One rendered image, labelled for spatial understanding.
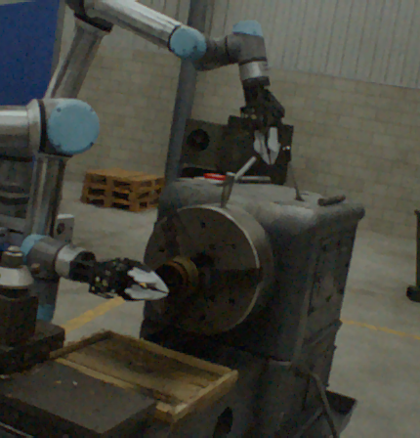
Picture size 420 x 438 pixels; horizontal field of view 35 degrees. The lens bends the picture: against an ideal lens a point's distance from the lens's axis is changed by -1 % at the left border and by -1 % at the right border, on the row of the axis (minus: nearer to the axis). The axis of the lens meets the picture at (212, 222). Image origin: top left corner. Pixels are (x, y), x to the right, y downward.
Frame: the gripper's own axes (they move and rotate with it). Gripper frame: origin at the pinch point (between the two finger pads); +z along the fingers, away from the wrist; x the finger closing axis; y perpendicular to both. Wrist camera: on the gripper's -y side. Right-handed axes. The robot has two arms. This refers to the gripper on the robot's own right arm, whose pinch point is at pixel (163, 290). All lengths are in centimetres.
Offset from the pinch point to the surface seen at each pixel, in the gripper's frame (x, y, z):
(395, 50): 214, -1000, -189
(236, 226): 13.8, -22.3, 3.9
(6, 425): -16.7, 43.0, -0.6
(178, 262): 4.3, -10.1, -3.1
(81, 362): -20.0, 4.4, -14.2
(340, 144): 47, -988, -242
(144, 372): -19.4, -1.2, -1.5
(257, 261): 7.1, -22.6, 10.6
